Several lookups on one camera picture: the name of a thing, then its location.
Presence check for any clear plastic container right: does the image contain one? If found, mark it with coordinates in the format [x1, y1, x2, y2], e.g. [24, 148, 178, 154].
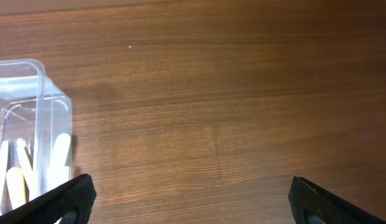
[0, 59, 72, 215]

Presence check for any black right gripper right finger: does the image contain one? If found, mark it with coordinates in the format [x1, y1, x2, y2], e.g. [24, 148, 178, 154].
[288, 176, 386, 224]

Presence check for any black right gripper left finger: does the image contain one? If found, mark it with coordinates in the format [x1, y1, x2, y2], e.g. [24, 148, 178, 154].
[0, 174, 97, 224]

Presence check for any yellow plastic spoon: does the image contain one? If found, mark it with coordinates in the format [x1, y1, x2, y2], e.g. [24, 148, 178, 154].
[6, 167, 26, 210]

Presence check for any white plastic spoon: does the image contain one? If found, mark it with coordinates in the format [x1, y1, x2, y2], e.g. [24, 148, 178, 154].
[16, 138, 37, 201]
[0, 141, 9, 216]
[47, 133, 71, 190]

